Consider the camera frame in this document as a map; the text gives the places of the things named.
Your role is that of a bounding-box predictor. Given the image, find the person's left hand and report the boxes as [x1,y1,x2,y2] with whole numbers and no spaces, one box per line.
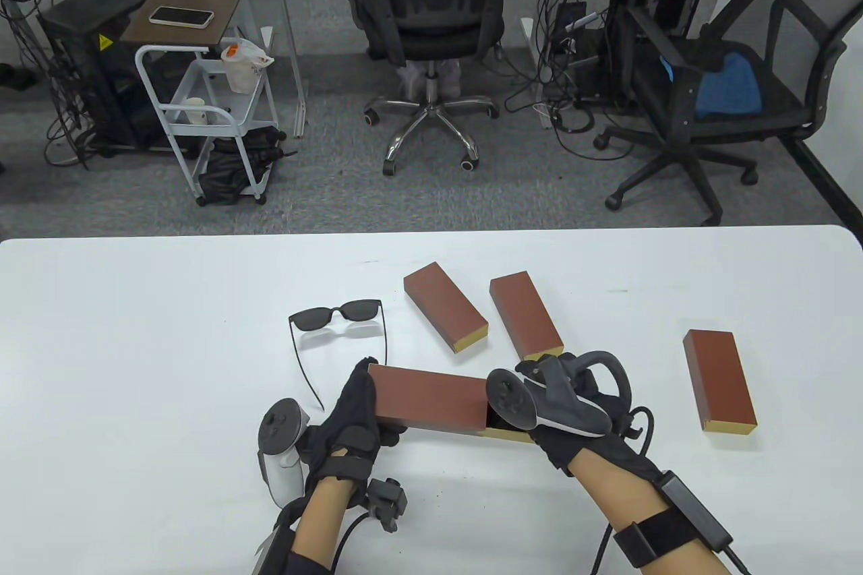
[297,357,409,502]

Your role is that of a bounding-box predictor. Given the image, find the person's right hand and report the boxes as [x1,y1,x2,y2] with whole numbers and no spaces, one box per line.
[529,373,665,478]

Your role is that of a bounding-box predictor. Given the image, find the brown storage box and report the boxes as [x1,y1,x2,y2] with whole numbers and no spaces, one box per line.
[682,329,758,435]
[403,260,490,354]
[489,272,565,362]
[367,363,537,445]

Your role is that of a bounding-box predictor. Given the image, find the black sunglasses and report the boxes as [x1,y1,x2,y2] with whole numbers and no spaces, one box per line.
[287,298,390,411]

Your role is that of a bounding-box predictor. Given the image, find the person's right forearm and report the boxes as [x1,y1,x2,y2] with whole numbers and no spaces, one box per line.
[570,446,733,575]

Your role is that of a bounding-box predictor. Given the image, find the person's left forearm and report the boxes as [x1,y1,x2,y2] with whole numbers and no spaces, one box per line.
[290,475,355,575]

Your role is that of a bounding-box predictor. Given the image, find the grey white handheld controller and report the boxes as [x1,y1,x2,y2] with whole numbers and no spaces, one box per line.
[258,398,313,509]
[485,351,635,438]

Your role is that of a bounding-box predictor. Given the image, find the black bag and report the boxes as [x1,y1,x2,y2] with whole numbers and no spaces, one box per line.
[198,125,299,206]

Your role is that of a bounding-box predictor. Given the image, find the black computer tower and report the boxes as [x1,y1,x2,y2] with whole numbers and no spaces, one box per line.
[554,1,609,105]

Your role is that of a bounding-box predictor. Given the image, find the white rolling cart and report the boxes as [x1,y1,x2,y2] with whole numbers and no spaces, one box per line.
[134,44,279,207]

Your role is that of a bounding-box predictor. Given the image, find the white plastic bag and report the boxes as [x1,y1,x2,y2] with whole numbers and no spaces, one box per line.
[220,37,276,94]

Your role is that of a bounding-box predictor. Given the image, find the blue seat cushion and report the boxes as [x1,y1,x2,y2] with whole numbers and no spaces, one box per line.
[694,51,764,119]

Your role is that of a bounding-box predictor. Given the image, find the black mesh armchair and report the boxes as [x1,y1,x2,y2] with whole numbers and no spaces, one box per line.
[593,0,848,226]

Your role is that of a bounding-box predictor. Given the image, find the black office chair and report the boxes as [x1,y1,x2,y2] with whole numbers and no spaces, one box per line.
[341,0,518,176]

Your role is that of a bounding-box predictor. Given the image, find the white smartphone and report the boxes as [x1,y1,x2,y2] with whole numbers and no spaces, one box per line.
[148,5,216,30]

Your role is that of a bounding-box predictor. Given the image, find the black computer cabinet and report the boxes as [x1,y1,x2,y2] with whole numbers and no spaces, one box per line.
[36,0,169,152]

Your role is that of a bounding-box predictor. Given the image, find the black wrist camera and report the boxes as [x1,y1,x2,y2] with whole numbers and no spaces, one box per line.
[364,477,409,534]

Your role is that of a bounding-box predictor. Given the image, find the aluminium frame post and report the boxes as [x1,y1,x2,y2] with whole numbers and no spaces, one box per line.
[262,0,311,139]

